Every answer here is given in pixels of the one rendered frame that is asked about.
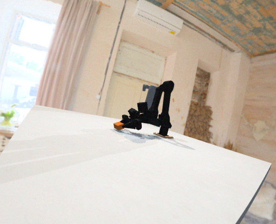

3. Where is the orange block with dark square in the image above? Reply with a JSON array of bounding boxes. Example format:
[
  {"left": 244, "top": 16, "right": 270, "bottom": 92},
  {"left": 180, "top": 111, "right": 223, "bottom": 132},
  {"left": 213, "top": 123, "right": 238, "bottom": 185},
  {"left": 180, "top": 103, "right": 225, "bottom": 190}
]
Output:
[{"left": 113, "top": 122, "right": 124, "bottom": 131}]

